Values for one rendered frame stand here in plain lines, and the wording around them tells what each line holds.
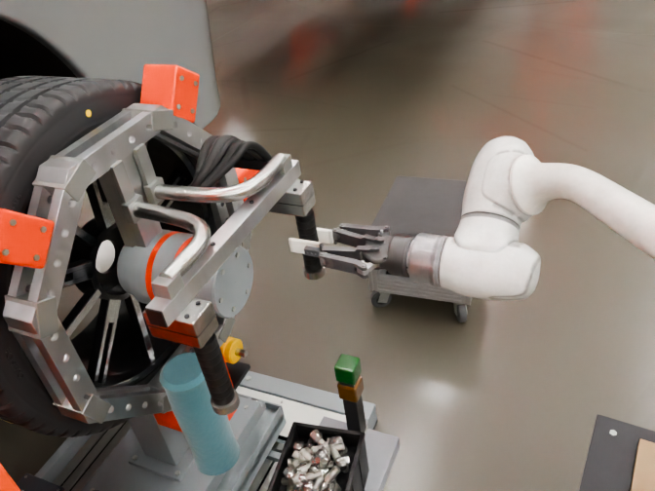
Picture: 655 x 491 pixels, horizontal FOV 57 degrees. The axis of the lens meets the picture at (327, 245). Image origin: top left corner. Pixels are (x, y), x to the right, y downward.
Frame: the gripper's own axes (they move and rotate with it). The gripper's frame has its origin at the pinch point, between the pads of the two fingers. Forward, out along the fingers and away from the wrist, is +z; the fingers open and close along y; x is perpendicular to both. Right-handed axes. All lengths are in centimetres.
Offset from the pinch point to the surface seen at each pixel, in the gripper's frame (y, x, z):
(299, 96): 244, -83, 136
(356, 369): -13.2, -17.9, -12.7
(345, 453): -24.1, -28.1, -13.9
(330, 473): -30.0, -25.8, -13.9
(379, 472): -20.0, -37.9, -18.1
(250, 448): -7, -68, 26
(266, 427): 1, -68, 25
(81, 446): -17, -79, 81
